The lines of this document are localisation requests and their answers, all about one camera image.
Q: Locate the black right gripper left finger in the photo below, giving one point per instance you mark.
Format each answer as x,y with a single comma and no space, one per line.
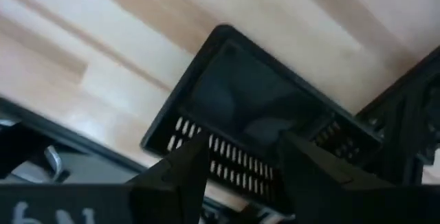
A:
175,189

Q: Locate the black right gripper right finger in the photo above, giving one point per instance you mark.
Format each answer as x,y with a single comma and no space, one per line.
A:
319,193

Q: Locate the black slotted plastic basket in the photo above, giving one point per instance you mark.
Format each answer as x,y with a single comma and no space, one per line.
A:
258,90
405,124

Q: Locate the black table edge rail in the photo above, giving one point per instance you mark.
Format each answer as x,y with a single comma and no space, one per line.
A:
68,138

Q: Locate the silver metal bracket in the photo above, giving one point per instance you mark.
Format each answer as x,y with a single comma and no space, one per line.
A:
55,162

